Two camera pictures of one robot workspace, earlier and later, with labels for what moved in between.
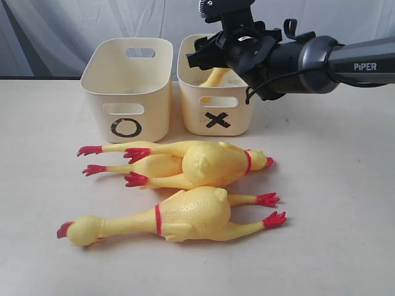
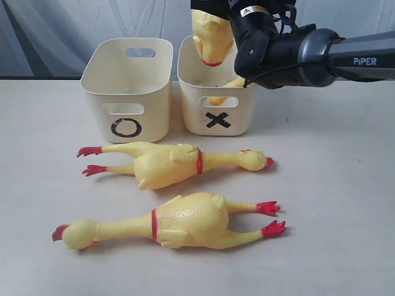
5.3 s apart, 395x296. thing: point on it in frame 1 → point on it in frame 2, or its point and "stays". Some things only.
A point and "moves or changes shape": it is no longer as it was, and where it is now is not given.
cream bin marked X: (221, 110) stays
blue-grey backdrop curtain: (43, 40) stays
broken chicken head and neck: (215, 77) → (216, 100)
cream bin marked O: (129, 80) stays
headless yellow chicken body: (197, 164) moves or changes shape
